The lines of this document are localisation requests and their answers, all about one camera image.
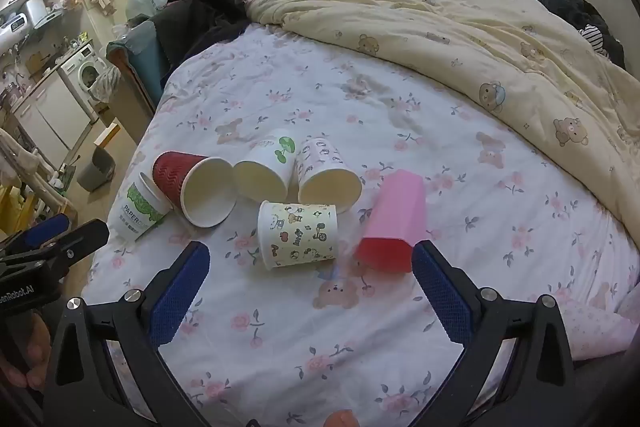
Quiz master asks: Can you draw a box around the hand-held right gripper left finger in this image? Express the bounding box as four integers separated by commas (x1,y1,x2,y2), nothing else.
42,241,226,427

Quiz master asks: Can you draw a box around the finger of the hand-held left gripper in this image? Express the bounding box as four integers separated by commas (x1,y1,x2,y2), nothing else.
0,219,110,269
0,213,71,253

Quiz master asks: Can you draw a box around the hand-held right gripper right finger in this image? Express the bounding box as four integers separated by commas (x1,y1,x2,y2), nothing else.
411,239,596,427

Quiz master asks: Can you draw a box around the green print white paper cup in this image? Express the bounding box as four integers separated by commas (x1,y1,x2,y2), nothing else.
107,172,173,243

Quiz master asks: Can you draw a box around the pink plastic cup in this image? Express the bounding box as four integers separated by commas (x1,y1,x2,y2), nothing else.
354,169,427,274

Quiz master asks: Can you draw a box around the red ribbed paper cup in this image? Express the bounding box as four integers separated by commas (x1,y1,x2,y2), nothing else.
152,152,238,229

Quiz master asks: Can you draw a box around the cartoon print white paper cup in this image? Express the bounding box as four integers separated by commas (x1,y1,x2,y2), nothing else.
257,201,339,271

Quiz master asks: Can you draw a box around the white cup with green leaves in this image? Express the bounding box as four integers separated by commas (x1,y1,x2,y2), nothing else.
233,128,298,204

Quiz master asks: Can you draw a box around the pink print paper cup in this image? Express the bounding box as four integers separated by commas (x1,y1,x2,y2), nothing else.
295,136,363,215

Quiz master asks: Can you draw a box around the person's left hand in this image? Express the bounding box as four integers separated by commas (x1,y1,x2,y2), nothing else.
0,311,53,392

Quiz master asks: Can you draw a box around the yellow bag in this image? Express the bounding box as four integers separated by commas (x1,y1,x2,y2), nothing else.
0,186,32,239

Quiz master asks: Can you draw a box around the grey trash bin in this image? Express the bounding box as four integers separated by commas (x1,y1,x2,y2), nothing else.
77,148,117,192

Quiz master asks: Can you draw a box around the cardboard box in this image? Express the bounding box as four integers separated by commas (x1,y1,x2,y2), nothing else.
94,122,122,148

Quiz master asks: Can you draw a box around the white kitchen cabinet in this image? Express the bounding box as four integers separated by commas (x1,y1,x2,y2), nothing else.
10,72,93,164

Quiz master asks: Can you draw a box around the white towel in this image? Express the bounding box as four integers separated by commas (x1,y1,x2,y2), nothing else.
91,68,122,108

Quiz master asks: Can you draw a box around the pink patterned pillow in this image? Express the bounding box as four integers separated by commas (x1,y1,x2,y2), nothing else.
560,296,637,362

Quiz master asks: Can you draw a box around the white washing machine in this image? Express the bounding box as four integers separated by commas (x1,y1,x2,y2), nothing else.
59,43,108,120

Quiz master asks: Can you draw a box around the dark clothing pile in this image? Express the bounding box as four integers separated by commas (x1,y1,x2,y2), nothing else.
152,0,258,80

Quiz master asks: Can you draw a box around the cream bear print duvet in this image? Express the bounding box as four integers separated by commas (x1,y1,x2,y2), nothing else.
247,0,640,228

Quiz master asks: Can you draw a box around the striped cloth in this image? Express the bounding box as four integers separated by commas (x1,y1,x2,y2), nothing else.
580,24,612,56

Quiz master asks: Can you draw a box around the black fluffy cloth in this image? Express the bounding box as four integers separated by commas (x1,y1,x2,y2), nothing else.
542,0,627,68

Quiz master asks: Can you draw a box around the teal bed frame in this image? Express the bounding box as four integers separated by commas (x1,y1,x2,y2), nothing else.
106,19,168,118

